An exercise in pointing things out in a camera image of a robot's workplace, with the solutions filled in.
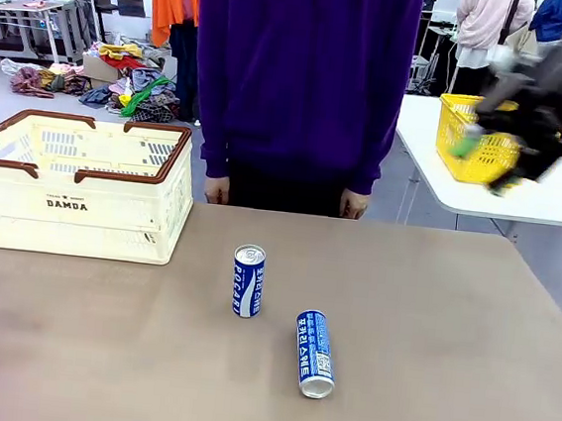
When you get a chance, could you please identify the white side table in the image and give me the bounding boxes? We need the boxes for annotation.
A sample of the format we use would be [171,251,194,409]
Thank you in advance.
[388,93,562,229]

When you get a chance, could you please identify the red cloth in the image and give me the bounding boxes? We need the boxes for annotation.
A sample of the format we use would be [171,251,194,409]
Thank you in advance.
[99,52,147,73]

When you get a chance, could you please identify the person in purple sweater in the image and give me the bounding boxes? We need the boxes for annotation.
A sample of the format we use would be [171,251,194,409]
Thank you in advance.
[179,0,426,201]

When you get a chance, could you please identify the white side table leg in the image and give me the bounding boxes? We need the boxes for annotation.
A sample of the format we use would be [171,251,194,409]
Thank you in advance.
[395,155,424,228]

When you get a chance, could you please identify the blue plaid cloth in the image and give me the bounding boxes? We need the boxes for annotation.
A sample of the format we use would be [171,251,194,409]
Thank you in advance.
[128,65,169,95]

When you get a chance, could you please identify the person's right forearm purple sleeve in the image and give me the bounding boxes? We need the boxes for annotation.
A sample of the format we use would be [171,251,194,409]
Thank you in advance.
[196,83,240,180]

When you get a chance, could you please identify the white crumpled cloth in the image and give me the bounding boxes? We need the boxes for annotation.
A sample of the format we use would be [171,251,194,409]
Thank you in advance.
[0,57,32,79]

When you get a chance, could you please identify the dark checked cloth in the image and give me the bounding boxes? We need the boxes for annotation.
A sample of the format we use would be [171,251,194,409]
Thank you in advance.
[128,87,181,126]

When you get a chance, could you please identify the yellow plastic basket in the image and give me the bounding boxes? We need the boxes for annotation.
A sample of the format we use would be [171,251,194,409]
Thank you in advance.
[431,91,562,192]

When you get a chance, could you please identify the person in blue jacket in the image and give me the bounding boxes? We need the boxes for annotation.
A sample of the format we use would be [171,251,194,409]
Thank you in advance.
[525,0,562,48]

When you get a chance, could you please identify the pink plaid cloth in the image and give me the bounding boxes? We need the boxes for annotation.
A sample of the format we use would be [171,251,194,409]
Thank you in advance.
[7,63,57,100]

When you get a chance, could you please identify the pile of colourful clothes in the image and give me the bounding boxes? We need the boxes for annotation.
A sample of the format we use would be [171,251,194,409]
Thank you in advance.
[119,71,173,122]

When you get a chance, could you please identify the person in pink sweater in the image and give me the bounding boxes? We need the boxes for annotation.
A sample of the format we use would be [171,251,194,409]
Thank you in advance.
[447,0,537,102]

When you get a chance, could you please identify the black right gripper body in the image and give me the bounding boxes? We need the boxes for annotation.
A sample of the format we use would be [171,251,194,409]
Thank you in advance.
[469,64,562,188]

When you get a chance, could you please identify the person's left hand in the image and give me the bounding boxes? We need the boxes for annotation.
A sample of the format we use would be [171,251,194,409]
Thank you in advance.
[337,187,371,223]

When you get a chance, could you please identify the blue Pocari drink can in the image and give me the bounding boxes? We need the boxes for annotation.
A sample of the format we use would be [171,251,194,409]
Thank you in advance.
[228,242,269,321]
[288,308,344,402]

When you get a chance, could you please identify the grey background workbench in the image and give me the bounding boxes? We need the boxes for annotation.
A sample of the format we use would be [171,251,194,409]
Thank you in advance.
[0,0,91,67]

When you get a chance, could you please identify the person's left forearm purple sleeve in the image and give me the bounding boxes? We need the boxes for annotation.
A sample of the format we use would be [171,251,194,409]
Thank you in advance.
[342,97,403,199]

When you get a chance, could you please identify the yellow cloth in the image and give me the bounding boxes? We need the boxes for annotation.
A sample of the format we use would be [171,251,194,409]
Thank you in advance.
[97,41,145,62]

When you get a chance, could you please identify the person with orange garment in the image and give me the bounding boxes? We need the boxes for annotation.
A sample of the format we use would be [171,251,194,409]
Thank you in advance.
[138,0,214,125]

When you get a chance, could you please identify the person's right hand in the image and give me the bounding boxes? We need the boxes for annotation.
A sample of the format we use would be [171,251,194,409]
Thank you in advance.
[202,173,234,208]

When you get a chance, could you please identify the cardboard box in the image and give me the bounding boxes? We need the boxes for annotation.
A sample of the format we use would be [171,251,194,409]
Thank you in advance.
[79,51,128,88]

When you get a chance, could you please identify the black trousers of person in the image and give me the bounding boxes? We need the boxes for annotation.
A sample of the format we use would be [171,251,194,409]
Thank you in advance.
[222,155,354,220]

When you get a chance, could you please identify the cream shopping basket brown handles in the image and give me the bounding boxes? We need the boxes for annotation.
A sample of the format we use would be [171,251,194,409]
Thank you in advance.
[0,106,201,268]

